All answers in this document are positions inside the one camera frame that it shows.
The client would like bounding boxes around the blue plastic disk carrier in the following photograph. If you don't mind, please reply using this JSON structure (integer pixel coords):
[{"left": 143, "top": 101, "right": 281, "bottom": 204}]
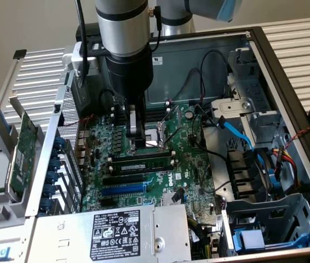
[{"left": 233, "top": 223, "right": 310, "bottom": 254}]

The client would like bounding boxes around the metal rear port stack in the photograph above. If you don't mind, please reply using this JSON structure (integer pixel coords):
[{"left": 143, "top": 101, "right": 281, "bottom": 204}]
[{"left": 74, "top": 128, "right": 94, "bottom": 168}]

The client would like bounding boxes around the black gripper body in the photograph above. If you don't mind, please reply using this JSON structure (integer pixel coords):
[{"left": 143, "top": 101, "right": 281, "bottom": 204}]
[{"left": 105, "top": 50, "right": 155, "bottom": 101}]

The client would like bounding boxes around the silver chipset heatsink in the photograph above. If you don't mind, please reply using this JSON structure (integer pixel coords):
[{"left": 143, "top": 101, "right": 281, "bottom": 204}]
[{"left": 160, "top": 191, "right": 186, "bottom": 207}]

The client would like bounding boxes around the black angled wire plug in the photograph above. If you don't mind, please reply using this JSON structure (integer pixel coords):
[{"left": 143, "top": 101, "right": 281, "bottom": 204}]
[{"left": 171, "top": 187, "right": 186, "bottom": 204}]

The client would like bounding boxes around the black cable gold connector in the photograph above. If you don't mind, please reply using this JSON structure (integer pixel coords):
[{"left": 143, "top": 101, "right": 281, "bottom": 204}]
[{"left": 148, "top": 4, "right": 163, "bottom": 53}]

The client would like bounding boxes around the thick black wire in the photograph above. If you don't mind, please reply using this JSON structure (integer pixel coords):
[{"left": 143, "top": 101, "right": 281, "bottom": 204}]
[{"left": 191, "top": 103, "right": 228, "bottom": 162}]

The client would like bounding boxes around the black camera cable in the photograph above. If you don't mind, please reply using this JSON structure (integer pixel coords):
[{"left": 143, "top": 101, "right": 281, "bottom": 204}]
[{"left": 74, "top": 0, "right": 90, "bottom": 89}]

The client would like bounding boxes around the black wire loop with plug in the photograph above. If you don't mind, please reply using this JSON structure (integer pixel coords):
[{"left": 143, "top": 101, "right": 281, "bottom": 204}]
[{"left": 97, "top": 89, "right": 117, "bottom": 112}]

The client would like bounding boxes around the open grey PC case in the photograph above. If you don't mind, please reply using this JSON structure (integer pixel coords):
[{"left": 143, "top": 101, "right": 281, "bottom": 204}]
[{"left": 25, "top": 26, "right": 310, "bottom": 263}]

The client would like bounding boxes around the long red black twisted wire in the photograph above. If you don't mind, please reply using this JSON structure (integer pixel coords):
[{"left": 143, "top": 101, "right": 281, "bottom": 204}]
[{"left": 283, "top": 125, "right": 310, "bottom": 150}]

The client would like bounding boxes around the blue expansion slot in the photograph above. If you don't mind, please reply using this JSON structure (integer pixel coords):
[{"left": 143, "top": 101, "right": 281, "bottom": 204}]
[{"left": 101, "top": 184, "right": 147, "bottom": 197}]

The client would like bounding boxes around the blue plastic latch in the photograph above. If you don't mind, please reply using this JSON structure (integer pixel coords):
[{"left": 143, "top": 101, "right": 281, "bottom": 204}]
[{"left": 267, "top": 168, "right": 283, "bottom": 195}]

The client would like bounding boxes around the thin black wire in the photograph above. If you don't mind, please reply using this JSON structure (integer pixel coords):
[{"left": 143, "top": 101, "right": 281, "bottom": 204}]
[{"left": 171, "top": 67, "right": 206, "bottom": 106}]

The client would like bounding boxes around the long black expansion slot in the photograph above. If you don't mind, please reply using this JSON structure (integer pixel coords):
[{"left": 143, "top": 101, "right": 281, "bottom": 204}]
[{"left": 102, "top": 174, "right": 145, "bottom": 186}]

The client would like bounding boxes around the black curved wire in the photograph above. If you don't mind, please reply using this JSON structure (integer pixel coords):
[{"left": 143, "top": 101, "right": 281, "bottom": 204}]
[{"left": 198, "top": 164, "right": 231, "bottom": 192}]

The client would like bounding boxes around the blue flat data wire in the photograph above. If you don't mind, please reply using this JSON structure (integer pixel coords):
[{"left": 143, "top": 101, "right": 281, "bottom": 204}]
[{"left": 217, "top": 115, "right": 275, "bottom": 181}]

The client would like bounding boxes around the silver power supply unit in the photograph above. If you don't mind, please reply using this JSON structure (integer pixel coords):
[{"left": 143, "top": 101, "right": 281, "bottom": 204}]
[{"left": 27, "top": 204, "right": 193, "bottom": 263}]

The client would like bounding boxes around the green graphics card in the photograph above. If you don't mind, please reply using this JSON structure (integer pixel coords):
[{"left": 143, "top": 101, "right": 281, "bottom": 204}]
[{"left": 4, "top": 94, "right": 46, "bottom": 202}]

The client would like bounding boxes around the black fan shroud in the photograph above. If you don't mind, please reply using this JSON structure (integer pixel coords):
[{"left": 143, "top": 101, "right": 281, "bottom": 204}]
[{"left": 226, "top": 147, "right": 271, "bottom": 201}]

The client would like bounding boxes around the black looped wire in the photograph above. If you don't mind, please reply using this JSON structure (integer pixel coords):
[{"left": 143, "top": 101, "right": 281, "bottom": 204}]
[{"left": 200, "top": 49, "right": 229, "bottom": 107}]

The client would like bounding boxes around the blue push button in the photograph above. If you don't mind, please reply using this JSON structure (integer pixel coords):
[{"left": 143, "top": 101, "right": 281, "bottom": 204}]
[{"left": 0, "top": 246, "right": 11, "bottom": 261}]

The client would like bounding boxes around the power supply wire bundle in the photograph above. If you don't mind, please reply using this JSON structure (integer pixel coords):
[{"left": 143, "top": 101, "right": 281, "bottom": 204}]
[{"left": 186, "top": 216, "right": 220, "bottom": 261}]

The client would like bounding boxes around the green Dell motherboard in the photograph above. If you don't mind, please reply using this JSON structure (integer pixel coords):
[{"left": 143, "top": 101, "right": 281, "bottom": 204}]
[{"left": 79, "top": 102, "right": 223, "bottom": 217}]

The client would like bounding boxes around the black box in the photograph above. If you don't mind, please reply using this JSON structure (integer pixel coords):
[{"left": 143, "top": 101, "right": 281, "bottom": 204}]
[{"left": 75, "top": 22, "right": 101, "bottom": 44}]

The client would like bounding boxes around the short black expansion slot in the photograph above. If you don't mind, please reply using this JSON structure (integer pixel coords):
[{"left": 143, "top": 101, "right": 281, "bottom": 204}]
[{"left": 99, "top": 197, "right": 115, "bottom": 208}]

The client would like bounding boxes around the short red black wire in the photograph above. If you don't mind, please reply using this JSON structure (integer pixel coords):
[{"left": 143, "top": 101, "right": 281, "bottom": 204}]
[{"left": 61, "top": 114, "right": 95, "bottom": 127}]

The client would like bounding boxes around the grey metal drive cage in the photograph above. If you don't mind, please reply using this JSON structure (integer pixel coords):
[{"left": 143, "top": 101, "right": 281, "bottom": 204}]
[{"left": 209, "top": 48, "right": 290, "bottom": 146}]

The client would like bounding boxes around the metal socket cover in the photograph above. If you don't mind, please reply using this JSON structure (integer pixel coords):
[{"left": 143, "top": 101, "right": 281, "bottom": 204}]
[{"left": 157, "top": 105, "right": 182, "bottom": 131}]

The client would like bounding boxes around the metal CPU socket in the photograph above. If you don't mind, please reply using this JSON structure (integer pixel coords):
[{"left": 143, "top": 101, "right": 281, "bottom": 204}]
[{"left": 127, "top": 120, "right": 172, "bottom": 157}]

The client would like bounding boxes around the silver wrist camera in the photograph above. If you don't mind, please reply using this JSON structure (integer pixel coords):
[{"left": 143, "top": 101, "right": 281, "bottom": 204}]
[{"left": 72, "top": 38, "right": 109, "bottom": 76}]

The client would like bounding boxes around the grey metal disk bay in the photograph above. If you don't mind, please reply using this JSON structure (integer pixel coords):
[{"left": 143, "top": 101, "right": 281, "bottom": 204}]
[{"left": 217, "top": 193, "right": 310, "bottom": 257}]

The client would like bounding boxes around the yellow red black wire bundle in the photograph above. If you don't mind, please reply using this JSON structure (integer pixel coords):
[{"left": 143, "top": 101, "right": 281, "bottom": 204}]
[{"left": 270, "top": 146, "right": 302, "bottom": 191}]

